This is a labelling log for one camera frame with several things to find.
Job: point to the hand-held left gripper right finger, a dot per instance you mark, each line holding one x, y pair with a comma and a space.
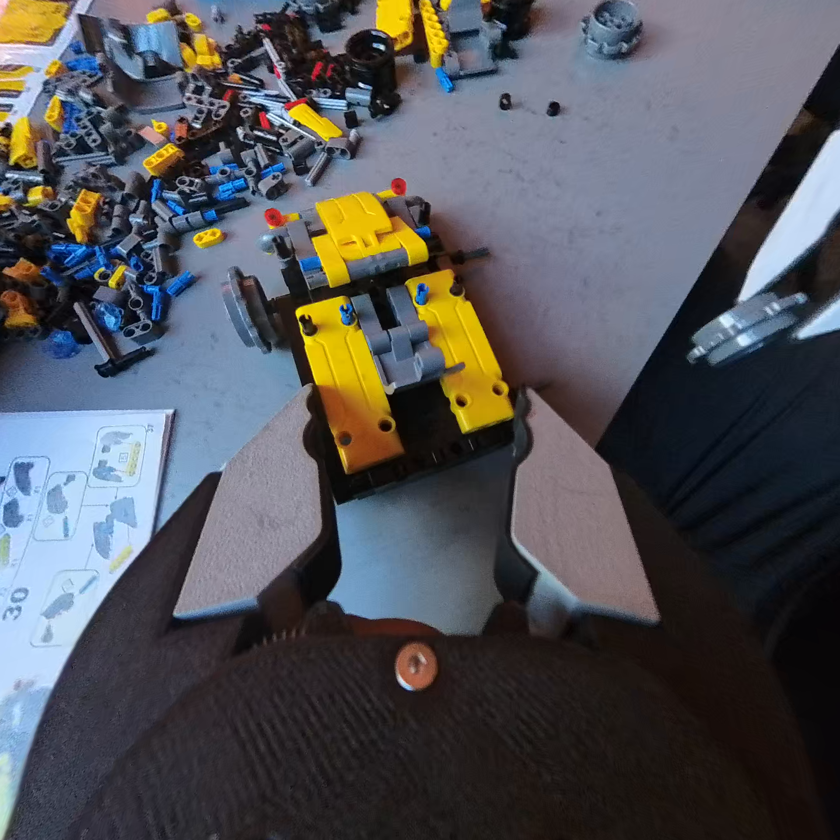
577, 525

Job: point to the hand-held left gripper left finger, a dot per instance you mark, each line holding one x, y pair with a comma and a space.
256, 525

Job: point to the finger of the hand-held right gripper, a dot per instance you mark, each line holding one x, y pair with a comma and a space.
807, 229
825, 318

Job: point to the grey gear wheel part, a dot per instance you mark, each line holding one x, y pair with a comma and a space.
741, 328

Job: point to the yellow toy brick vehicle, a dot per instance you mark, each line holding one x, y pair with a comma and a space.
348, 394

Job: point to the grey toy wheel hub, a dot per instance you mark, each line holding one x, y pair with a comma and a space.
600, 43
243, 308

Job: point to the white instruction booklet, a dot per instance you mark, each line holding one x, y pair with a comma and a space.
65, 499

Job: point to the brown axle with black connector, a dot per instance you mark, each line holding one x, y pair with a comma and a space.
98, 334

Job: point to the pile of toy brick parts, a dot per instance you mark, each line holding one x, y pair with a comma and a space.
98, 197

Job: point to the black toy tyre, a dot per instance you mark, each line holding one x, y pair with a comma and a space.
371, 79

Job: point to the yellow printed booklet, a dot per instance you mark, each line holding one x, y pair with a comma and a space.
33, 19

